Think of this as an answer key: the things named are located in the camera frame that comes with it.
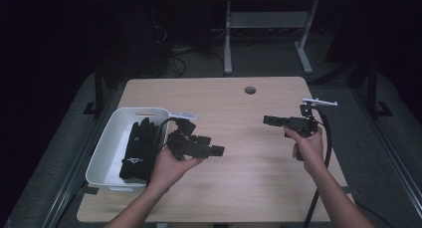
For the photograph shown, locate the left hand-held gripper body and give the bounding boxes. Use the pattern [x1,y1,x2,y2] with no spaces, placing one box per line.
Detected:
[165,112,200,161]

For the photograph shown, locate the white plastic bin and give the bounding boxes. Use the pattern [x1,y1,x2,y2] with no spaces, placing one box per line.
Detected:
[85,107,170,196]

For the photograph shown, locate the black glove with logo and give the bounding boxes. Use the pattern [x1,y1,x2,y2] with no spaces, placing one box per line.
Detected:
[118,117,157,184]

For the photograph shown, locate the dark cabinet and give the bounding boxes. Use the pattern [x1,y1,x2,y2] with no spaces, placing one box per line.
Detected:
[99,5,170,87]

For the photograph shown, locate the person's right hand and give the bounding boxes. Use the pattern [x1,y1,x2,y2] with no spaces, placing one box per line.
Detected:
[283,125,324,176]

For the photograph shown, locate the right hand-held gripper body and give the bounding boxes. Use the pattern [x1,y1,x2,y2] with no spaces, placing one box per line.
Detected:
[283,98,338,138]

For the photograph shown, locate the person's left hand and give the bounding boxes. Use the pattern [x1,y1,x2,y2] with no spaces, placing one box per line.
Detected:
[147,147,205,192]

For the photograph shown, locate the plain black glove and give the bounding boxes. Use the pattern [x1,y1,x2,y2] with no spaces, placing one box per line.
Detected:
[142,119,161,182]

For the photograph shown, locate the black metal stand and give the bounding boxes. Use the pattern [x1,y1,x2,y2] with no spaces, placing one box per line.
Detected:
[364,58,394,119]
[83,62,107,117]

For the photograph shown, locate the grey metal rail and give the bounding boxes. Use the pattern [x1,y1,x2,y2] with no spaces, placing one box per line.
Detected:
[354,88,422,219]
[43,88,117,228]

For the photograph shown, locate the black tape strip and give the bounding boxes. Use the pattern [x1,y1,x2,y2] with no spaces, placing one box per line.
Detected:
[81,184,100,196]

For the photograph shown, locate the grey metal frame desk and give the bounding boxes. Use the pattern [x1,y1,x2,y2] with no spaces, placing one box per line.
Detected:
[211,0,367,76]

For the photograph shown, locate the black floor cables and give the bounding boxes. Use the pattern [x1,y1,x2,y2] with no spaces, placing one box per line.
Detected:
[167,47,187,79]

